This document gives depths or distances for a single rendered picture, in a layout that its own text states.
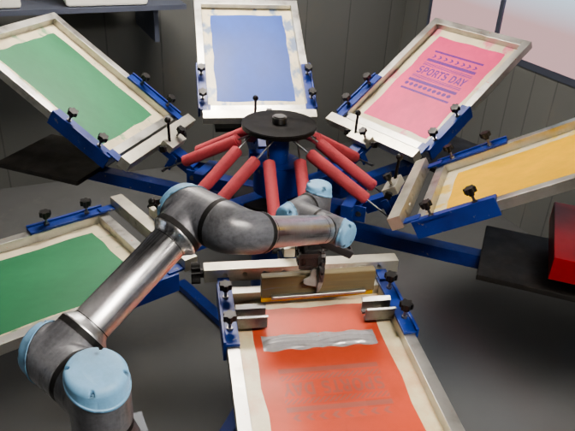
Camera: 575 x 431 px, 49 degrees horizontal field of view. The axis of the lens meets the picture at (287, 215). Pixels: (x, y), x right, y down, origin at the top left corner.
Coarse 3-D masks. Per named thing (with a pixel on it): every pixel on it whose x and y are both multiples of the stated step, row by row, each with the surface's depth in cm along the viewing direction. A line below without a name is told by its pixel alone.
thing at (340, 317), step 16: (336, 304) 214; (352, 304) 215; (320, 320) 207; (336, 320) 207; (352, 320) 208; (336, 352) 193; (352, 352) 194; (368, 352) 194; (384, 352) 194; (384, 368) 188; (400, 384) 183; (400, 400) 177; (368, 416) 172; (384, 416) 172; (400, 416) 172; (416, 416) 172
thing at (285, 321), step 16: (272, 320) 206; (288, 320) 206; (304, 320) 206; (256, 336) 198; (256, 352) 192; (272, 352) 192; (288, 352) 192; (304, 352) 193; (320, 352) 193; (272, 368) 186; (272, 384) 180; (272, 400) 175; (272, 416) 170
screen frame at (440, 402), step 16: (240, 288) 214; (256, 288) 214; (400, 336) 199; (416, 336) 197; (416, 352) 190; (240, 368) 181; (416, 368) 187; (432, 368) 184; (240, 384) 175; (432, 384) 179; (240, 400) 170; (432, 400) 176; (448, 400) 173; (240, 416) 165; (448, 416) 168
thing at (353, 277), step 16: (288, 272) 194; (304, 272) 194; (336, 272) 195; (352, 272) 195; (368, 272) 196; (272, 288) 193; (288, 288) 194; (304, 288) 195; (336, 288) 197; (352, 288) 198; (368, 288) 199
